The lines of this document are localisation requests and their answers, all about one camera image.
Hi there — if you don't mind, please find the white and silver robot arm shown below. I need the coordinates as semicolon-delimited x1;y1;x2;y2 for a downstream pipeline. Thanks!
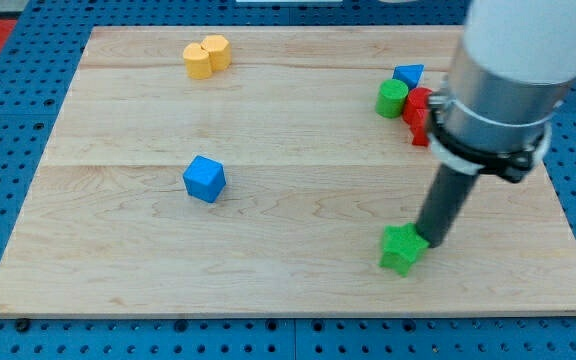
426;0;576;183

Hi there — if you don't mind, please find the blue cube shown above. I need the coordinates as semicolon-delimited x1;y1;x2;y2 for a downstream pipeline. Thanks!
182;155;226;203

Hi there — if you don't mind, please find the wooden board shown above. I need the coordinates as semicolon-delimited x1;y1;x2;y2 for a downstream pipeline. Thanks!
0;26;576;319

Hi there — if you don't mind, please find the green star block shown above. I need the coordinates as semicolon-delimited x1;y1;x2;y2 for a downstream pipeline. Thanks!
379;223;429;277

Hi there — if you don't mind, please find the green cylinder block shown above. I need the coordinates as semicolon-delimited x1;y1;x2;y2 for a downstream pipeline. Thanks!
375;79;409;118

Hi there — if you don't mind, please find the red angular block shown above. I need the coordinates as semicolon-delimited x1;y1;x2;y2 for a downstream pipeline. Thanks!
410;109;429;147

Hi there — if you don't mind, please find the yellow heart block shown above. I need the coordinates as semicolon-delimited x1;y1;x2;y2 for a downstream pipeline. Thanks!
182;43;213;79

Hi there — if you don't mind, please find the yellow hexagon block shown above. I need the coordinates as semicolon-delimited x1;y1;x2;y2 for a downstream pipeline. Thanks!
201;34;232;71

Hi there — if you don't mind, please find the red round block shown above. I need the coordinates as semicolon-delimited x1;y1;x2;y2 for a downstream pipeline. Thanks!
402;87;432;127

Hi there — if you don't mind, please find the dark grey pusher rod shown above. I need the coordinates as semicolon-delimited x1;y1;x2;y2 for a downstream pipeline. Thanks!
415;165;479;248

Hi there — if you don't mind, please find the blue triangle block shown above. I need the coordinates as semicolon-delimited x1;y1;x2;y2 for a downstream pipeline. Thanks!
392;64;424;90

